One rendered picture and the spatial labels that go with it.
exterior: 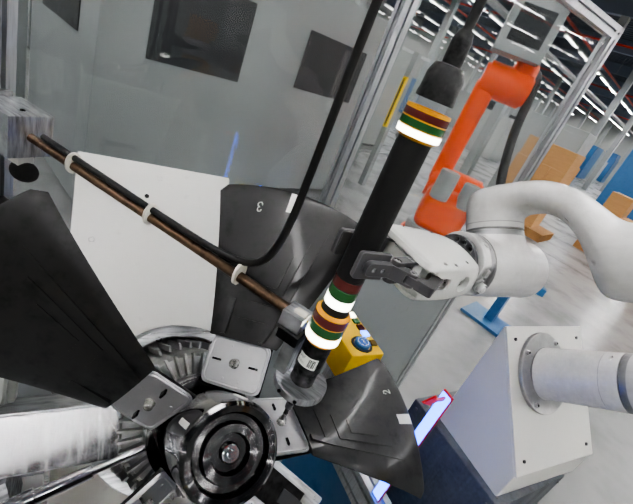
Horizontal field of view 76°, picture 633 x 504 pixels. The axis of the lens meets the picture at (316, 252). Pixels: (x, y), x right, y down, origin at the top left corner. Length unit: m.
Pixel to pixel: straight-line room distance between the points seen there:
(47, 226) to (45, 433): 0.28
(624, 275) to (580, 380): 0.54
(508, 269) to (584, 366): 0.51
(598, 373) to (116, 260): 0.95
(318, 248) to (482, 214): 0.23
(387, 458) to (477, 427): 0.47
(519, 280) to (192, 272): 0.54
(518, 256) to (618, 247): 0.12
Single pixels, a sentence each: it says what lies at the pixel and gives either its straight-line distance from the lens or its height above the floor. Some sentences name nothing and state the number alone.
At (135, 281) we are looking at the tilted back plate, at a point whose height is 1.20.
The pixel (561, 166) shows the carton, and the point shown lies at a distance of 8.43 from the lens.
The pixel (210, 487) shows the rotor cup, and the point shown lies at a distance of 0.54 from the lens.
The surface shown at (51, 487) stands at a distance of 0.63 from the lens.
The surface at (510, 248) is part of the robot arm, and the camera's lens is 0.59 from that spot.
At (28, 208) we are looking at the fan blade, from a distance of 0.48.
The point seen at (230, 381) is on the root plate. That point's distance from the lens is 0.57.
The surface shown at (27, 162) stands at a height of 1.31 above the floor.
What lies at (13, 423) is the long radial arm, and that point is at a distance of 0.65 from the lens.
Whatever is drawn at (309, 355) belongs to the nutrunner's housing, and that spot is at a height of 1.33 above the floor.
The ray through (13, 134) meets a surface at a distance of 0.81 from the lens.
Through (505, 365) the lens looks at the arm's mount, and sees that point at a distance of 1.06.
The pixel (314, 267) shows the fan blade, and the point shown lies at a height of 1.38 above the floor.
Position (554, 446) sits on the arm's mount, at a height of 1.04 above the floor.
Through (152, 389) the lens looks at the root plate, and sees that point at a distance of 0.53.
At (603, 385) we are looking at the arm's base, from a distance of 1.03.
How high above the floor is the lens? 1.65
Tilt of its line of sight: 26 degrees down
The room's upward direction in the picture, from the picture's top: 23 degrees clockwise
